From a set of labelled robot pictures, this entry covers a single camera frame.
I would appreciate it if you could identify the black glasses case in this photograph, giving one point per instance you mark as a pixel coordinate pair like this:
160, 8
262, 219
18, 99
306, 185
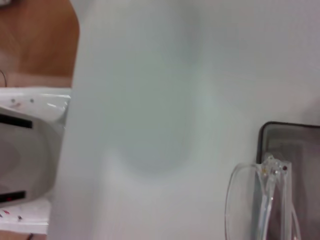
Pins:
287, 140

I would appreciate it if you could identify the clear transparent glasses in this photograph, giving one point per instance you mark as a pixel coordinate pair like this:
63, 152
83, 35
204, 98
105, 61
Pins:
265, 200

